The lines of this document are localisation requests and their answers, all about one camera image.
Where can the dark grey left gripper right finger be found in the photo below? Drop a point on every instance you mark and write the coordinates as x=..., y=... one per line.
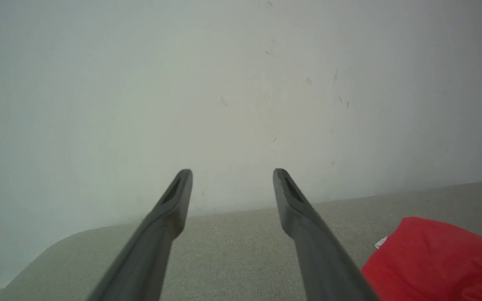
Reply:
x=320, y=259

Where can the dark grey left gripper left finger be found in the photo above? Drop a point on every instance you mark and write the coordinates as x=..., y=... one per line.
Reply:
x=149, y=251

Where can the red garment with white stripes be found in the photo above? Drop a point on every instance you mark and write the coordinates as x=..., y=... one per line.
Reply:
x=433, y=259

